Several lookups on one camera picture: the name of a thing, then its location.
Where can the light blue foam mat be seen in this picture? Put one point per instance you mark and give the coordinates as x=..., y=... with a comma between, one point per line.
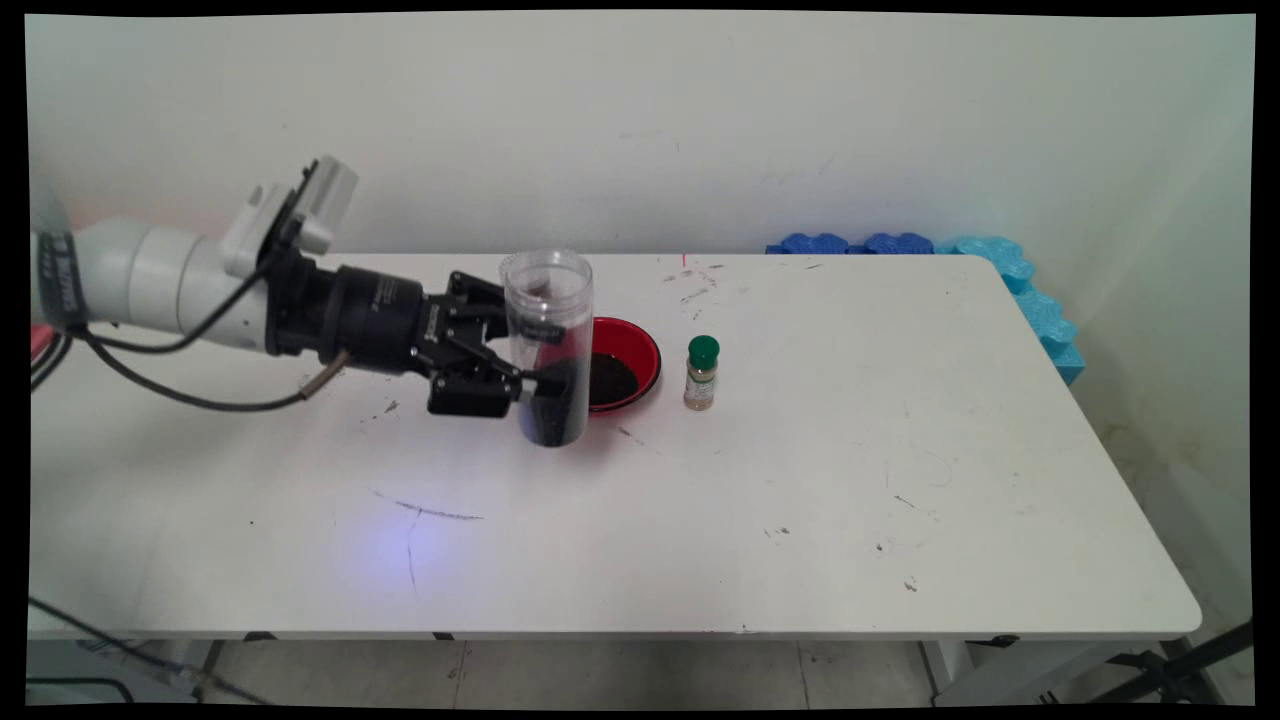
x=1040, y=310

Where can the black tripod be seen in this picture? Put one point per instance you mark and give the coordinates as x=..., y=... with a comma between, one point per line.
x=1180, y=665

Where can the clear plastic jar black seeds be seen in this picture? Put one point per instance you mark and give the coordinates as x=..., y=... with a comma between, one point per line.
x=550, y=400

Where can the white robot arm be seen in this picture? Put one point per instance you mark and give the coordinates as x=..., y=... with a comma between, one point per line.
x=140, y=280

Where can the grey table leg frame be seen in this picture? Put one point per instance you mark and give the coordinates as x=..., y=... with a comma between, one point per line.
x=120, y=670
x=1000, y=675

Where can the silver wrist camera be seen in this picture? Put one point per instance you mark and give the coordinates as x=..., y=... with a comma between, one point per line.
x=310, y=200

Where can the red bowl black rim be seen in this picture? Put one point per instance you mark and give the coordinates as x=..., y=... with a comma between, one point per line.
x=635, y=350

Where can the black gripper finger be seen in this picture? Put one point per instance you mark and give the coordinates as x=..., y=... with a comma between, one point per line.
x=475, y=300
x=480, y=385

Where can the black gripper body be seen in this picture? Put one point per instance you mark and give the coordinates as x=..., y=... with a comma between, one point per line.
x=370, y=315

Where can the green cap spice bottle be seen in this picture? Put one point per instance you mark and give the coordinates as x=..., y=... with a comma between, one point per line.
x=701, y=375

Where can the black seeds pile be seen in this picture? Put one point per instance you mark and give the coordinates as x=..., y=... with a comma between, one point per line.
x=612, y=378

